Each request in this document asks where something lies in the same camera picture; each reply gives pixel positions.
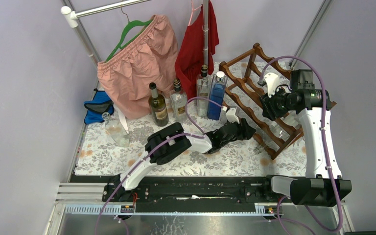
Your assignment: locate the clear glass wine bottle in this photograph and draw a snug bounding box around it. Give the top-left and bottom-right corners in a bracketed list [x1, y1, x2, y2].
[283, 111, 300, 129]

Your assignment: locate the blue black bag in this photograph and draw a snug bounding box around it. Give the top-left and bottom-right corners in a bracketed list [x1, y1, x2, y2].
[84, 89, 114, 125]

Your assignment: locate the green clothes hanger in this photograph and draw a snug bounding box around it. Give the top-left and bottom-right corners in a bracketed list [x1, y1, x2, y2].
[105, 6, 153, 62]

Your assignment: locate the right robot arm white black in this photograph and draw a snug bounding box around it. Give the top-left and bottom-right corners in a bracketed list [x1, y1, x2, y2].
[260, 70, 352, 207]

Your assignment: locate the clear glass flask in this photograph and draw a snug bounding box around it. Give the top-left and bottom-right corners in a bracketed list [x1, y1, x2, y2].
[101, 112, 130, 147]

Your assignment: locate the clear square liquor bottle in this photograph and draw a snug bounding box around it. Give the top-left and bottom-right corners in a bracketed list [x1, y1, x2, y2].
[170, 78, 188, 122]

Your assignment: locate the wooden wine rack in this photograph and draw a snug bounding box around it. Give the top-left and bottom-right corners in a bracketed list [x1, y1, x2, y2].
[219, 43, 304, 160]

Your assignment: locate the small clear bottle bluish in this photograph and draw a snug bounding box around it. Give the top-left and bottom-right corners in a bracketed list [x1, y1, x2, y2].
[254, 121, 287, 156]

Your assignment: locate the blue glass bottle silver cap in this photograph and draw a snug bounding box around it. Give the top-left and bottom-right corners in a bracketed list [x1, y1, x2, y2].
[207, 71, 227, 120]

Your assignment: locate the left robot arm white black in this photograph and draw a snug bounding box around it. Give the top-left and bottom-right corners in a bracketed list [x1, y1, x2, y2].
[113, 118, 256, 201]

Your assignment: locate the pink skirt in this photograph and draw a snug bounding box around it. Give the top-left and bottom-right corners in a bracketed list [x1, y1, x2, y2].
[97, 15, 178, 119]

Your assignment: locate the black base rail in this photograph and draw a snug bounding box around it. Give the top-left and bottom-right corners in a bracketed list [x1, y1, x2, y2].
[71, 175, 294, 214]

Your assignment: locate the clear bottle black gold cap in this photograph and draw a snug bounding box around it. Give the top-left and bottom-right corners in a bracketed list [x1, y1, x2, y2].
[196, 64, 211, 117]

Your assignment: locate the dark green wine bottle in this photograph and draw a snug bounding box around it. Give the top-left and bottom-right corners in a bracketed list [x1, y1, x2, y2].
[148, 82, 169, 127]

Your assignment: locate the red garment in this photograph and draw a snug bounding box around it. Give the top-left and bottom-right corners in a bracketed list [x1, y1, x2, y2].
[175, 1, 219, 98]

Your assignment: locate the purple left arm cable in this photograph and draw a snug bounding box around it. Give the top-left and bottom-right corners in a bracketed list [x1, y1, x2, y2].
[94, 96, 226, 235]

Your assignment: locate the vertical metal pole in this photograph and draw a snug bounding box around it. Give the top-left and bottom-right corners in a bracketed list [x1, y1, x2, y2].
[202, 0, 209, 65]

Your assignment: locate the metal clothes rail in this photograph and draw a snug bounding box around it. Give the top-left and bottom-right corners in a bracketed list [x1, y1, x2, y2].
[60, 0, 159, 66]

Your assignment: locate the pink clothes hanger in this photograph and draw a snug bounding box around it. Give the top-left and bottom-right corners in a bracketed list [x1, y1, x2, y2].
[188, 0, 203, 26]

